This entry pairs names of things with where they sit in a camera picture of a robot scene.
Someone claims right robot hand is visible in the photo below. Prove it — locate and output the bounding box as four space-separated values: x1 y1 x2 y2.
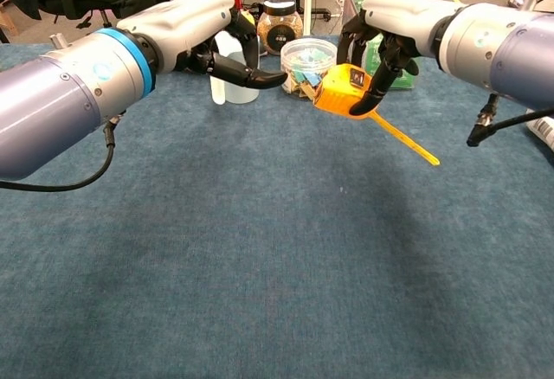
337 0 467 116

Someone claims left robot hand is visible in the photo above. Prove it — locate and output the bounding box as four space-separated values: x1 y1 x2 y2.
116 0 289 90

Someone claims yellow tape measure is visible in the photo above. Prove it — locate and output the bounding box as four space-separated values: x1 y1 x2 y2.
313 62 441 167

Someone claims green tissue box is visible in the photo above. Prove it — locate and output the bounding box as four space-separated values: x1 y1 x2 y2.
344 0 419 92

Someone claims white plastic measuring cup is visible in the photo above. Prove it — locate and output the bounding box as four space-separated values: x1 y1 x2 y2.
210 30 261 106

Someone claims black office chair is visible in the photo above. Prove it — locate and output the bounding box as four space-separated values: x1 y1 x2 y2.
75 6 114 29

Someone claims grain jar black lid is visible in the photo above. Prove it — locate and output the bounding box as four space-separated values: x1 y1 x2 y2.
256 0 300 56

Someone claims clear tub of colourful clips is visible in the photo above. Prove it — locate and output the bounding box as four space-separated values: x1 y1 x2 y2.
280 36 338 100

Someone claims white squeeze bottle yellow cap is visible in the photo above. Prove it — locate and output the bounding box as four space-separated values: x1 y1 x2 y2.
525 110 554 151

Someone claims blue table mat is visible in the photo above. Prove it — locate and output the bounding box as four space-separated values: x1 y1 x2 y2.
0 35 554 379

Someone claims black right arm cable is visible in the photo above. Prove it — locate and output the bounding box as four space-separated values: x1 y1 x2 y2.
466 93 554 148

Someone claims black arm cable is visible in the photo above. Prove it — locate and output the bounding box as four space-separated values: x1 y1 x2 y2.
0 121 127 193
466 93 554 148

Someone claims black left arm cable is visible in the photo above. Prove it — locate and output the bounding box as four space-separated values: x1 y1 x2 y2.
0 121 127 193

